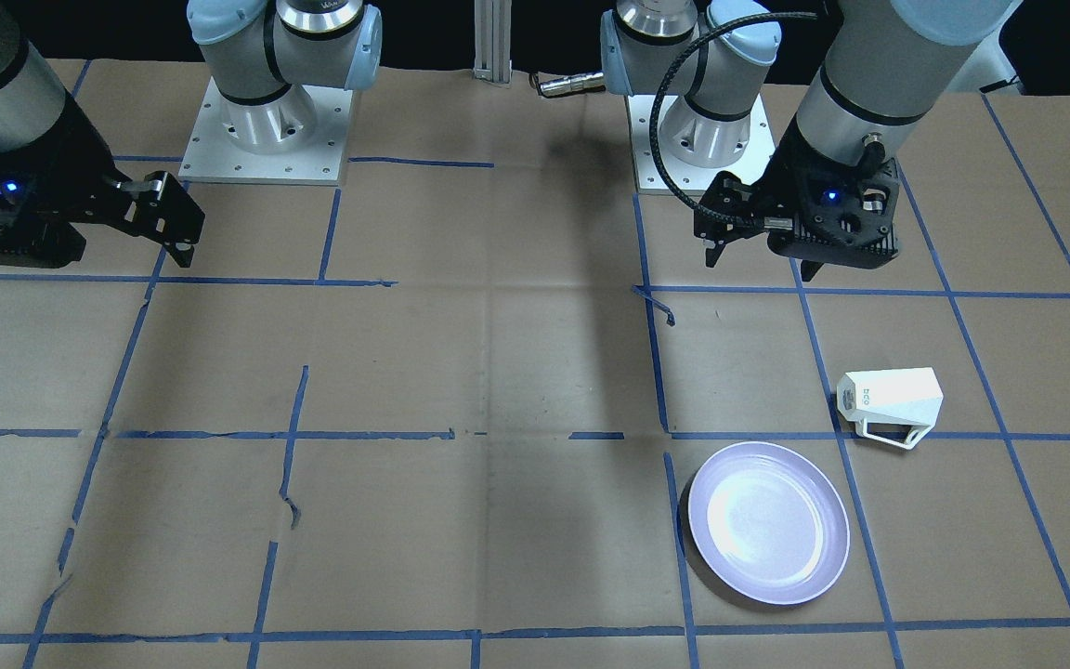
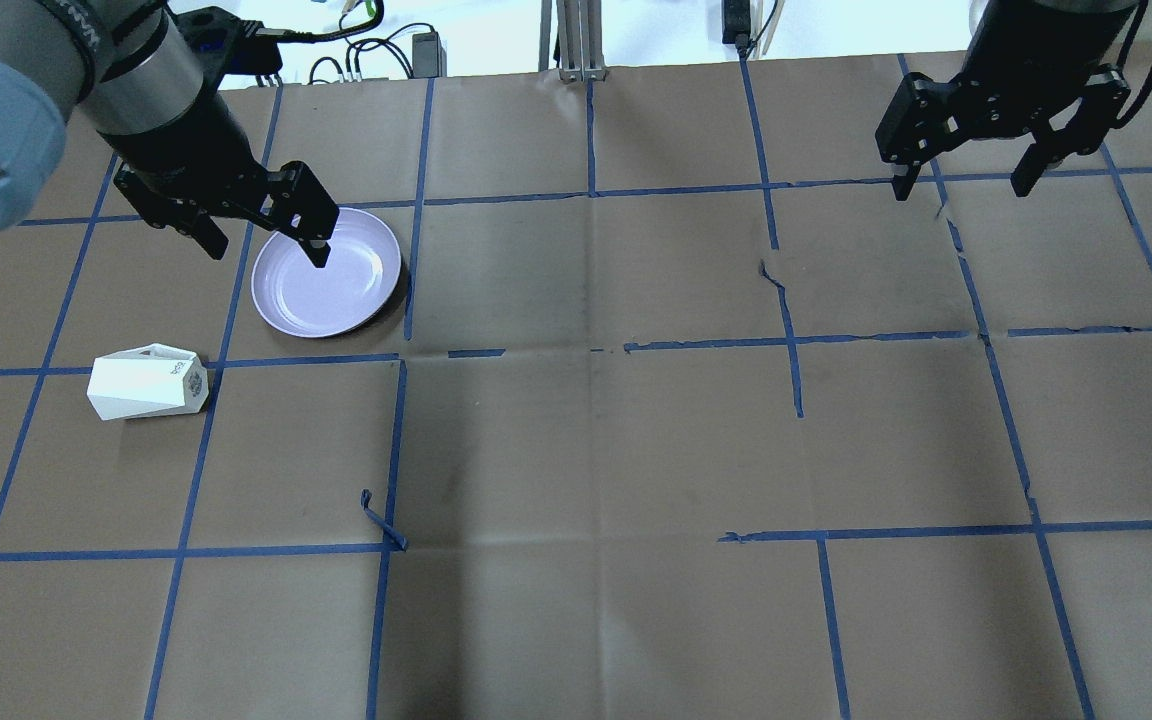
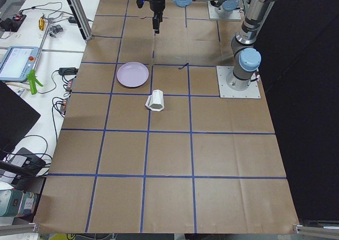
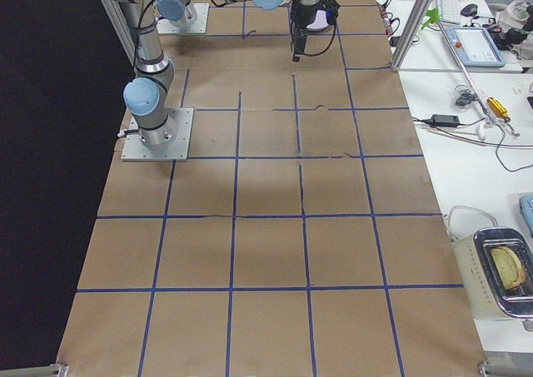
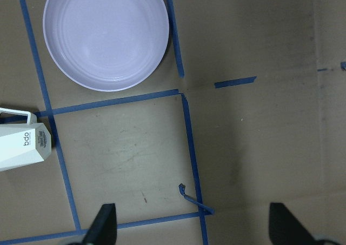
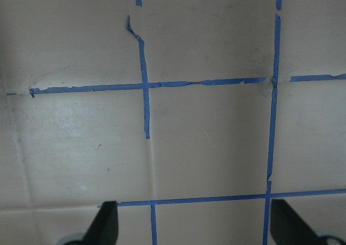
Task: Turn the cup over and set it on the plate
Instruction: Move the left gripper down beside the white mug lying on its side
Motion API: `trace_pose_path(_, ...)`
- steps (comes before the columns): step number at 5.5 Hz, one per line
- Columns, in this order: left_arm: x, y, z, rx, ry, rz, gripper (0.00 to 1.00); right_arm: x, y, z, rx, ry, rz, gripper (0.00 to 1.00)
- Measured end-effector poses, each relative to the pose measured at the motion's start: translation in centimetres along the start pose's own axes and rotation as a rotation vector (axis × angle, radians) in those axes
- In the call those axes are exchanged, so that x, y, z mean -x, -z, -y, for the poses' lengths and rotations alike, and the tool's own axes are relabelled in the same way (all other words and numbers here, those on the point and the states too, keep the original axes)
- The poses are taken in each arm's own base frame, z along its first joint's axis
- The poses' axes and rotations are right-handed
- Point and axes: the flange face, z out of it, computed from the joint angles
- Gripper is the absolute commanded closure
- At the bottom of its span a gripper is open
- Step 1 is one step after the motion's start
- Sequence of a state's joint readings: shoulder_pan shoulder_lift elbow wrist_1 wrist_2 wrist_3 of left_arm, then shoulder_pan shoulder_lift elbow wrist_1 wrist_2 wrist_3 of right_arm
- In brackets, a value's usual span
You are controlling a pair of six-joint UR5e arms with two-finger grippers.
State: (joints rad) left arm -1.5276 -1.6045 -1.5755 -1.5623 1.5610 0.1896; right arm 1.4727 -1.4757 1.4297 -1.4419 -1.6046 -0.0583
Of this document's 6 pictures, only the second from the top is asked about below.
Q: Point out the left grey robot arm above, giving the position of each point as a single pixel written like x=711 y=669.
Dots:
x=148 y=81

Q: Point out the loose blue tape strip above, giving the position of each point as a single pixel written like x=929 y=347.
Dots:
x=391 y=535

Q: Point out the lilac round plate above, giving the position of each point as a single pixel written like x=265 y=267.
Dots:
x=361 y=275

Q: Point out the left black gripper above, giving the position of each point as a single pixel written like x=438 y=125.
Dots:
x=179 y=151

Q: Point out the black power adapter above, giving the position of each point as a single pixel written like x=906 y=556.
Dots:
x=427 y=55

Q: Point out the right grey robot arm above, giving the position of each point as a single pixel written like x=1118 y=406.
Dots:
x=1128 y=15

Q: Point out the aluminium frame post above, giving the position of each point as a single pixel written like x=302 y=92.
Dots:
x=571 y=40

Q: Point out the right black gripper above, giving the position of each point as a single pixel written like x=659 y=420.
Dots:
x=1024 y=62

